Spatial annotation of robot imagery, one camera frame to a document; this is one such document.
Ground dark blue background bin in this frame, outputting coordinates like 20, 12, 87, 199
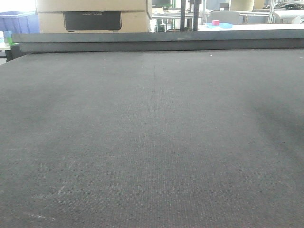
0, 11, 40, 34

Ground pink cube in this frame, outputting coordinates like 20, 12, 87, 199
212, 20, 220, 26

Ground light blue tray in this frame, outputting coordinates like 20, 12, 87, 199
205, 23, 234, 29

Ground black vertical posts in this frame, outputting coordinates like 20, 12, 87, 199
180, 0, 201, 32

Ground stacked cardboard boxes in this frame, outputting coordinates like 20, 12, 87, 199
36, 0, 152, 33

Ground dark raised table edge board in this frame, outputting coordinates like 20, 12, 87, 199
12, 29, 304, 53

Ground green and blue small blocks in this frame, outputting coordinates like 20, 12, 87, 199
3, 30, 14, 46

